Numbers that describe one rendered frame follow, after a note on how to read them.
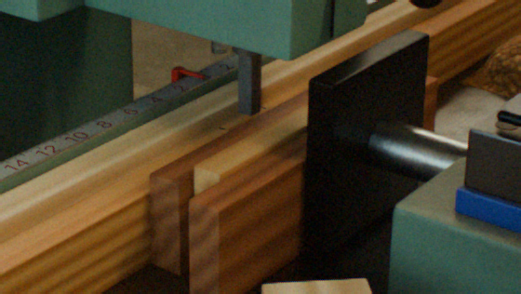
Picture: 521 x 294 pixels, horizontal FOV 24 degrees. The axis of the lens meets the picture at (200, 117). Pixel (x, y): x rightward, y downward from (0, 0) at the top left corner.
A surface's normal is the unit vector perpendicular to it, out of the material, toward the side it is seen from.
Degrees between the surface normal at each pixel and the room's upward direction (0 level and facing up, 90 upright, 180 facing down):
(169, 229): 90
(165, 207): 90
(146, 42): 0
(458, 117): 0
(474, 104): 0
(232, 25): 90
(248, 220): 90
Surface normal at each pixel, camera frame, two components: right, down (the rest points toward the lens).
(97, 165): 0.00, -0.91
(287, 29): -0.29, 0.40
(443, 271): -0.63, 0.32
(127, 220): 0.77, 0.26
